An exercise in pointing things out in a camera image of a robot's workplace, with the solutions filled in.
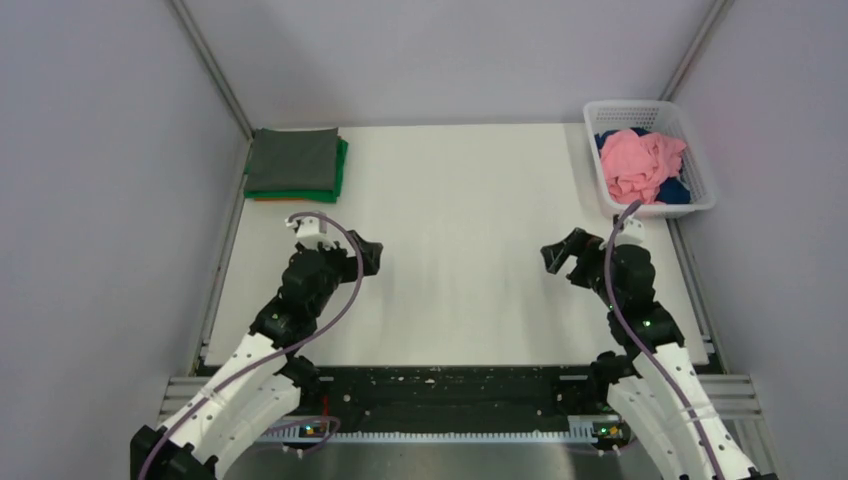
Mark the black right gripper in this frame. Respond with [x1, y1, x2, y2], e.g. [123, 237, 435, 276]
[541, 226, 621, 309]

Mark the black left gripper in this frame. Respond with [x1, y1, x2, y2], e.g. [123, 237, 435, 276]
[305, 229, 382, 315]

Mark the pink t shirt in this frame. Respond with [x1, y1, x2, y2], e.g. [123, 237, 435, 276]
[598, 129, 688, 206]

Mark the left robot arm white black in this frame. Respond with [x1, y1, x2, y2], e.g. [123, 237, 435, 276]
[130, 227, 384, 479]

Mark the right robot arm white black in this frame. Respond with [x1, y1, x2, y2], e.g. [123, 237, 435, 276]
[540, 228, 776, 479]

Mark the folded green t shirt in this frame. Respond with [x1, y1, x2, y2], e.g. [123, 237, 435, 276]
[242, 136, 349, 204]

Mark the white plastic basket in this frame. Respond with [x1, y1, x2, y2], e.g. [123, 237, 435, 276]
[583, 99, 717, 219]

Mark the folded grey t shirt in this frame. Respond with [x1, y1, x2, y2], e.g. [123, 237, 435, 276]
[244, 128, 339, 197]

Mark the blue t shirt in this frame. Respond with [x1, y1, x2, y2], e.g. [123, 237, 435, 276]
[594, 127, 692, 206]

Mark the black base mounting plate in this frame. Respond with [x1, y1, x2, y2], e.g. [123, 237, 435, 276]
[291, 366, 634, 444]

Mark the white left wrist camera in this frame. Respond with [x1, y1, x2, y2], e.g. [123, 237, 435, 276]
[286, 215, 333, 251]

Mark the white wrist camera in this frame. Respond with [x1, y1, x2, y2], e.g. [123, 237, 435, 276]
[600, 215, 646, 249]
[286, 215, 333, 251]

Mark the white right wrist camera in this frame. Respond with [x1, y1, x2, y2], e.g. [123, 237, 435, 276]
[600, 215, 646, 249]

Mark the white slotted cable duct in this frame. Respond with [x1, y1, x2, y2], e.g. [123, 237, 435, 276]
[256, 416, 631, 448]

